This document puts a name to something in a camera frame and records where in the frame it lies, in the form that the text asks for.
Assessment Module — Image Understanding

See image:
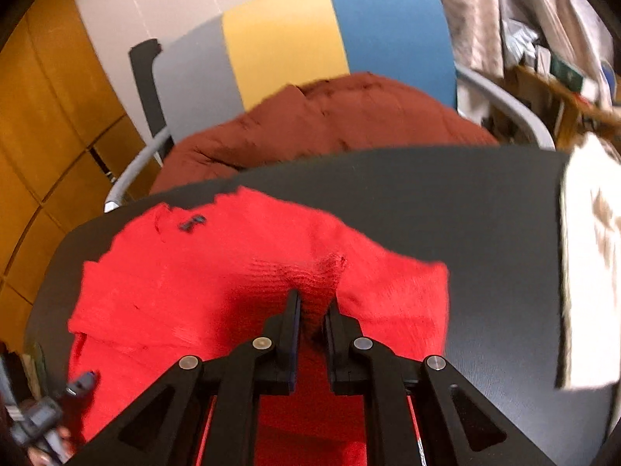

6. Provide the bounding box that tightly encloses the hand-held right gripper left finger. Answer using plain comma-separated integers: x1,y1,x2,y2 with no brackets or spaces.
65,290,302,466

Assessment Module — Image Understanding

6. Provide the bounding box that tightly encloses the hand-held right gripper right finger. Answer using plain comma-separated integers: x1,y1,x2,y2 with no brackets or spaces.
324,297,556,466

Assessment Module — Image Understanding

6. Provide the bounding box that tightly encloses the red knit sweater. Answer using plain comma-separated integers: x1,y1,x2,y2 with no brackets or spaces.
67,187,451,466

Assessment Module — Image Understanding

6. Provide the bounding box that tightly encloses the rust brown garment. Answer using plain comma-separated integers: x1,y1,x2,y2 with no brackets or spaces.
150,72,500,195

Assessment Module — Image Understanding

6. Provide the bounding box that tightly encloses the cream folded garment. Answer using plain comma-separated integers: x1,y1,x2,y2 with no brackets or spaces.
554,133,621,390

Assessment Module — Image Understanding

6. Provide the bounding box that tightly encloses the grey yellow blue chair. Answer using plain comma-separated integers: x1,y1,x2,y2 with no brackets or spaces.
104,0,557,214

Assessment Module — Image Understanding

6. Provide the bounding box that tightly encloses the wooden cabinet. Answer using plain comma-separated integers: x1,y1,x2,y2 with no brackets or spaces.
0,0,170,355

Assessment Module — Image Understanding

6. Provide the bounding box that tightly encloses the cluttered wooden shelf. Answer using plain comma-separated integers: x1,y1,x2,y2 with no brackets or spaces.
490,24,621,151

